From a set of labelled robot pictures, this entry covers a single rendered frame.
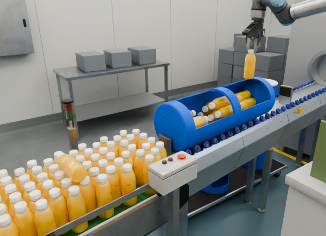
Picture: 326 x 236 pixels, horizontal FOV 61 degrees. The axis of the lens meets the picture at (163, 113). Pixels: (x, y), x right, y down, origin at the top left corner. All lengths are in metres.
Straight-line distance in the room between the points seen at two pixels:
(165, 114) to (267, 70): 3.62
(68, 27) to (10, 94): 1.29
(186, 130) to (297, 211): 0.61
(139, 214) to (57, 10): 3.72
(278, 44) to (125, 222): 4.54
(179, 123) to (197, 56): 4.51
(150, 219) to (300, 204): 0.64
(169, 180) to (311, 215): 0.55
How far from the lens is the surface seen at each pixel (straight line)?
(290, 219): 1.32
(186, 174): 1.23
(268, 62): 4.98
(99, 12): 4.79
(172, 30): 5.49
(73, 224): 1.18
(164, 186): 1.16
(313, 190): 1.18
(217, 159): 1.75
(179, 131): 1.49
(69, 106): 1.57
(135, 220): 1.32
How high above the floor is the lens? 1.72
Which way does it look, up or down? 21 degrees down
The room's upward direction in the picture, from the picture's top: 1 degrees counter-clockwise
